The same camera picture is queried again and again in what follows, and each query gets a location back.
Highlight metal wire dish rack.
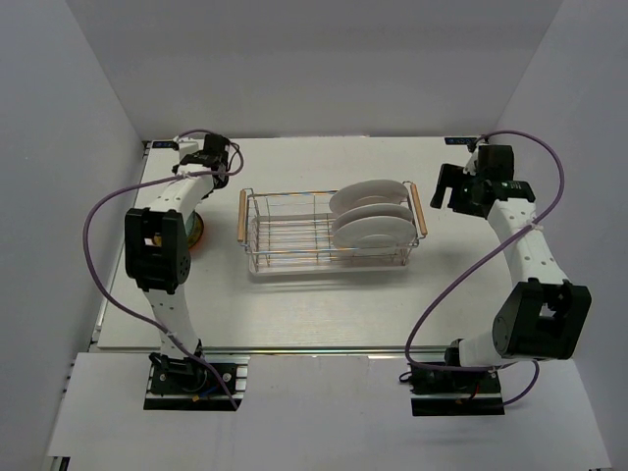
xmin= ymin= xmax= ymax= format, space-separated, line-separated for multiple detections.
xmin=237 ymin=181 xmax=428 ymax=262

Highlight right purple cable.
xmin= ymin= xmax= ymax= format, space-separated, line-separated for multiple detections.
xmin=404 ymin=129 xmax=565 ymax=408

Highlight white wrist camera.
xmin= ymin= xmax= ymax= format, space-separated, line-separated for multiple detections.
xmin=463 ymin=142 xmax=482 ymax=175
xmin=175 ymin=137 xmax=206 ymax=165

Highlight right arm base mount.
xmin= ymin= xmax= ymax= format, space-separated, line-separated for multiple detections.
xmin=398 ymin=346 xmax=504 ymax=417

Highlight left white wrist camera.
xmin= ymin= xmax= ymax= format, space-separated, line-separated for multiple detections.
xmin=175 ymin=137 xmax=206 ymax=165

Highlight white plate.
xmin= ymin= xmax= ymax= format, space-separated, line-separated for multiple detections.
xmin=332 ymin=203 xmax=413 ymax=231
xmin=329 ymin=180 xmax=408 ymax=214
xmin=333 ymin=216 xmax=416 ymax=248

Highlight aluminium front rail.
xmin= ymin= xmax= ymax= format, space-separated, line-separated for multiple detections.
xmin=87 ymin=344 xmax=450 ymax=358

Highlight black corner label left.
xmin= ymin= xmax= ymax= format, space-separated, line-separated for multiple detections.
xmin=151 ymin=140 xmax=179 ymax=150

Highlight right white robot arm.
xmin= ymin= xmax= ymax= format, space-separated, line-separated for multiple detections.
xmin=431 ymin=144 xmax=592 ymax=392

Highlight teal plate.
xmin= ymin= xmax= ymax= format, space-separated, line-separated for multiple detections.
xmin=185 ymin=211 xmax=203 ymax=247

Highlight black corner label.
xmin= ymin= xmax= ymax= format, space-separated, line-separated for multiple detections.
xmin=151 ymin=140 xmax=179 ymax=150
xmin=445 ymin=136 xmax=476 ymax=146

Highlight orange plate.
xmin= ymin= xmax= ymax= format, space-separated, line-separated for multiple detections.
xmin=188 ymin=235 xmax=204 ymax=251

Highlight black corner label right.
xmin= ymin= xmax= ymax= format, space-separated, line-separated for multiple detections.
xmin=445 ymin=136 xmax=476 ymax=146

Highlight yellow plate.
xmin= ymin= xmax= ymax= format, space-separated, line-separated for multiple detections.
xmin=149 ymin=212 xmax=204 ymax=248

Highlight white plate front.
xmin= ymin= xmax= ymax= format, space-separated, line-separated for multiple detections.
xmin=333 ymin=216 xmax=416 ymax=248

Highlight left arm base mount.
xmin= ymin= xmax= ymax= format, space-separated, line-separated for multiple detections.
xmin=143 ymin=352 xmax=247 ymax=412

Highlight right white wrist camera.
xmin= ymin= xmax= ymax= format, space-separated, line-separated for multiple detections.
xmin=463 ymin=142 xmax=482 ymax=175

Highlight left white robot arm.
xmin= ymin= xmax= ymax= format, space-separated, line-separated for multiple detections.
xmin=125 ymin=133 xmax=231 ymax=392

